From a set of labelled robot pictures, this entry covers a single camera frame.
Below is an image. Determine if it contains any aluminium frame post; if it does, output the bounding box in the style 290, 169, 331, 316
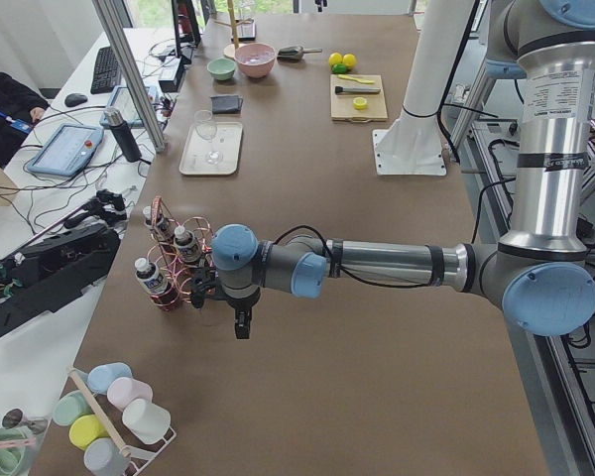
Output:
92, 0, 167, 154

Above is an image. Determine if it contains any tea bottle front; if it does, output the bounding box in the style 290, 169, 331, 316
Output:
134, 257, 171, 298

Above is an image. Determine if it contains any pink cup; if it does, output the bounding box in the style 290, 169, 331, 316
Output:
106, 377, 154, 411

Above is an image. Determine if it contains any grey cup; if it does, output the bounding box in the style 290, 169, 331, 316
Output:
83, 438, 130, 476

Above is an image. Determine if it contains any green cup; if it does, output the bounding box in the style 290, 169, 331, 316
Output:
52, 390, 93, 426

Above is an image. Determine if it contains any black computer mouse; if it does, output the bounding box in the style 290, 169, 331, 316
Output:
64, 93, 88, 108

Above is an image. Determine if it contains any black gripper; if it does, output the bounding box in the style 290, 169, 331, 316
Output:
190, 267, 259, 339

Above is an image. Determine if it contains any tea bottle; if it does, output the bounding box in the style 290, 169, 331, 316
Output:
134, 257, 171, 298
174, 225, 201, 265
143, 206, 174, 244

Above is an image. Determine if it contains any grey folded cloth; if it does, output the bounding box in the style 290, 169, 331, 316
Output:
210, 94, 243, 114

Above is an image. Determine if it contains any blue teach pendant tablet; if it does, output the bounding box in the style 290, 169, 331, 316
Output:
26, 124, 104, 178

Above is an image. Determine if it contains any yellow cup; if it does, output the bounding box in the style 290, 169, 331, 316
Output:
68, 415, 109, 450

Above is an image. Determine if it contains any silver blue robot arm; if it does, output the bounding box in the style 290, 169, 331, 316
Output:
211, 1, 595, 338

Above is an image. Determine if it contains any white cup rack wooden handle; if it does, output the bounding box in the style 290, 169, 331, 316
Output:
65, 365, 179, 476

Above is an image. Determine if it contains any yellow plastic knife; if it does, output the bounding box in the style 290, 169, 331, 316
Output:
337, 74, 375, 85

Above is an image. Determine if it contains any yellow lemon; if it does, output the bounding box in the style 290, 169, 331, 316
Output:
328, 52, 343, 67
342, 54, 357, 70

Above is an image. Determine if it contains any bamboo cutting board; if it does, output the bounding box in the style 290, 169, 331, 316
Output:
330, 74, 388, 122

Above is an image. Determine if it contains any cream serving tray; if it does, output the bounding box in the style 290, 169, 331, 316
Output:
178, 122, 243, 176

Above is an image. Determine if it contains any green lime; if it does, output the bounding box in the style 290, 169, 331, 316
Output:
331, 63, 348, 74

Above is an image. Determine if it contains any metal scoop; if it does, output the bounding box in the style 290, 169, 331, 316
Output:
277, 46, 322, 62

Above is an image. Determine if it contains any metal jigger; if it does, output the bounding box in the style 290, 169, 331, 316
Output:
1, 409, 49, 435

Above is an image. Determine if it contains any pink bowl with ice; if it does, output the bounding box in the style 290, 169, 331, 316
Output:
234, 43, 276, 78

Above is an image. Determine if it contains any light blue cup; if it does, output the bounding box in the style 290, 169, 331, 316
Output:
86, 362, 133, 395

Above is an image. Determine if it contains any steel muddler black tip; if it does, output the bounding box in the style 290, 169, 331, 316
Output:
334, 85, 381, 95

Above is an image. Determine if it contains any tea bottle middle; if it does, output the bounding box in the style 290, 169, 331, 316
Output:
174, 225, 201, 265

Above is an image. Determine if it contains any tea bottle back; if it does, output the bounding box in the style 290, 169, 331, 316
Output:
143, 206, 174, 244

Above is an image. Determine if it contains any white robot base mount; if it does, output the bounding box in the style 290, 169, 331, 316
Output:
373, 0, 478, 177

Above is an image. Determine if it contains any green cloth in container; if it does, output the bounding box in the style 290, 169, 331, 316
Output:
0, 427, 39, 475

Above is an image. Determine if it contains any wooden mug tree stand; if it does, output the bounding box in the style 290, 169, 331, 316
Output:
212, 0, 256, 60

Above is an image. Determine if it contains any half lemon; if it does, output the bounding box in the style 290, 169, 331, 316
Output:
352, 97, 368, 110

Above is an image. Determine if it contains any green bowl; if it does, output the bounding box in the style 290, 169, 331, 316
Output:
206, 58, 237, 81

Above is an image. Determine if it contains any person in black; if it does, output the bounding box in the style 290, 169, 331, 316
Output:
0, 72, 49, 169

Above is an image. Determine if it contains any black keyboard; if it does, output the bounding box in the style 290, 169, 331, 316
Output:
90, 47, 122, 94

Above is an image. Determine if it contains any clear wine glass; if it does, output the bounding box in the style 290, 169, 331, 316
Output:
194, 109, 223, 165

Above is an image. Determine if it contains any black thermos bottle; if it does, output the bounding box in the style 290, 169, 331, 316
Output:
104, 106, 142, 163

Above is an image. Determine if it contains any copper wire bottle basket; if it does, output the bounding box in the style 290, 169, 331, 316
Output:
144, 196, 215, 311

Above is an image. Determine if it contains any white cup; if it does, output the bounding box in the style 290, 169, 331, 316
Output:
122, 399, 172, 444

